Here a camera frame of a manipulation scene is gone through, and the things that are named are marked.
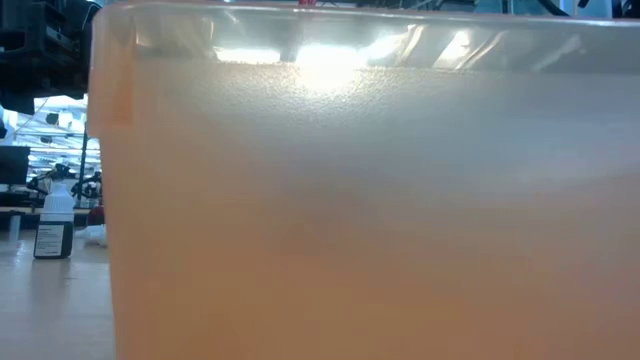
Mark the orange translucent plastic bin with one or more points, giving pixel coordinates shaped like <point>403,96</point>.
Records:
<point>350,200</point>

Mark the black ceiling spotlight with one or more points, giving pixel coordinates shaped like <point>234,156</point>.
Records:
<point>52,119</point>

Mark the black background monitor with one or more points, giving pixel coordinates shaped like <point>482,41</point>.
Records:
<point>14,165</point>

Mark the background black robot arms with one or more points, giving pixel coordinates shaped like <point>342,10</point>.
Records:
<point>90,189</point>

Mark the background work table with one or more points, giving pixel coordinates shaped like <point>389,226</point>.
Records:
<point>25,210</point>

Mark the black background frame stand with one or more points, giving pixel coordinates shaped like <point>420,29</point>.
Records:
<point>83,165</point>

